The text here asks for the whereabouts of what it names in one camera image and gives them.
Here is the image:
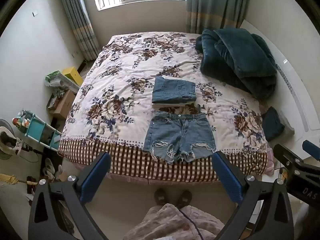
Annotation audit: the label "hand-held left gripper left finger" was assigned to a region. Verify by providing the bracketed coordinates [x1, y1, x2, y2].
[28, 151, 112, 240]

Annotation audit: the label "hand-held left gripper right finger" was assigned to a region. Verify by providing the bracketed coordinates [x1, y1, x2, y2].
[211, 151, 294, 240]

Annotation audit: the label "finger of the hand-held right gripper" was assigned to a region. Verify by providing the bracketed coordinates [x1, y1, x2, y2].
[302, 140, 320, 160]
[273, 144, 320, 178]

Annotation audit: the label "frayed denim shorts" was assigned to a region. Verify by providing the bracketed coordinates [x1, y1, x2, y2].
[143, 112, 217, 164]

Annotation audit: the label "dark folded cloth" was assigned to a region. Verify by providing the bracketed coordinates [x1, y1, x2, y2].
[261, 107, 285, 142]

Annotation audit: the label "white shoes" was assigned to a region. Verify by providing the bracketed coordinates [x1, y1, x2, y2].
[42, 158, 63, 181]

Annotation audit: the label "person's brown slipper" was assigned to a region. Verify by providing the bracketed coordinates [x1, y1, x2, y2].
[154, 189, 167, 206]
[177, 190, 193, 208]

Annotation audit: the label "white headboard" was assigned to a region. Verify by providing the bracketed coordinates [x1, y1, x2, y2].
[239, 19, 320, 161]

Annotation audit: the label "teal storage cart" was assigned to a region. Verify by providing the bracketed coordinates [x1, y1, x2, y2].
[12, 109, 63, 152]

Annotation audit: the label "cardboard box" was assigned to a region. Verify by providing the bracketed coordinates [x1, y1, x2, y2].
[49, 90, 77, 119]

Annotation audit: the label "yellow broom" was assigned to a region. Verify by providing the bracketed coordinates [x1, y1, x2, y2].
[0, 173, 38, 187]

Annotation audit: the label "floral bed blanket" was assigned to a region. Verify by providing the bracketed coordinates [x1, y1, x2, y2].
[57, 31, 269, 176]

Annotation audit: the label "standing fan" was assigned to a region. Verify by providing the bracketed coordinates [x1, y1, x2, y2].
[0, 119, 44, 161]

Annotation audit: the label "yellow box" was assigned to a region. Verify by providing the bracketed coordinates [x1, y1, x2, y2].
[62, 66, 84, 86]

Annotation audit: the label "white bin with green packets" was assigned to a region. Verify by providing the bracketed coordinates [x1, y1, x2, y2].
[45, 71, 80, 93]

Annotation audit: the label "folded blue jeans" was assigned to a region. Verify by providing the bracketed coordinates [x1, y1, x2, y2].
[152, 76, 196, 105]

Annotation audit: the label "dark teal duvet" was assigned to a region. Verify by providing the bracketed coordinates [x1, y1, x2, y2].
[195, 28, 278, 100]

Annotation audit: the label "grey-green curtain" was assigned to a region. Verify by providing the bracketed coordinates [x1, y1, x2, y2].
[57, 0, 101, 61]
[186, 0, 251, 34]

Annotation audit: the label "black cable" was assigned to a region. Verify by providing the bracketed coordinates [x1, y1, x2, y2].
[178, 207, 204, 240]

